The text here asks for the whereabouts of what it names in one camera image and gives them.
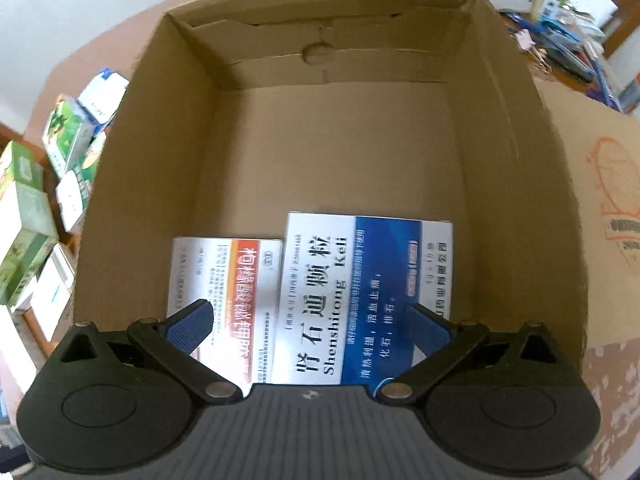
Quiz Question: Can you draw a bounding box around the blue stapler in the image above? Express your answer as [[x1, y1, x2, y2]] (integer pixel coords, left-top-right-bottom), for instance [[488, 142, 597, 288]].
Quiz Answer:
[[539, 17, 583, 43]]

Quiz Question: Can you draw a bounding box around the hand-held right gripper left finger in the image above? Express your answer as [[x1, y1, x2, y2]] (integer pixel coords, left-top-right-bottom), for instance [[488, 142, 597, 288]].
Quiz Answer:
[[60, 299, 239, 404]]

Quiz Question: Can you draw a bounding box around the pile of medicine boxes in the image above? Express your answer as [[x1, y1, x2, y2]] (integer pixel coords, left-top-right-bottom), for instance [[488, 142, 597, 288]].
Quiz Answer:
[[0, 66, 132, 361]]

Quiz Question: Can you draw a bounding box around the purple fly swatter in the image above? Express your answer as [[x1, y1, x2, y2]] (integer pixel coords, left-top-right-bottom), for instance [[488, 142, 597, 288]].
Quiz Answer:
[[587, 50, 640, 113]]

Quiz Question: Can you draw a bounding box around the large blue white medicine box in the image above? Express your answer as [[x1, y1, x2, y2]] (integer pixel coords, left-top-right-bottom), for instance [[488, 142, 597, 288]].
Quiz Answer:
[[270, 211, 454, 387]]

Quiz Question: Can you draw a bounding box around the orange white medicine box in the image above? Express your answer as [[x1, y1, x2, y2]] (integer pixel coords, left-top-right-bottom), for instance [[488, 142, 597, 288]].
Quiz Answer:
[[169, 236, 283, 396]]

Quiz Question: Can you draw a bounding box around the wooden desktop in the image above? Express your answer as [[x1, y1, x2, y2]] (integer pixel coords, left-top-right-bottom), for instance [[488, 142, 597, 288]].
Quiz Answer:
[[0, 10, 640, 391]]

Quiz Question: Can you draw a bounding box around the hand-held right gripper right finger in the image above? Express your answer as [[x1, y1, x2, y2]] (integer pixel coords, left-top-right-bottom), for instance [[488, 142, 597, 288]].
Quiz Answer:
[[375, 303, 564, 404]]

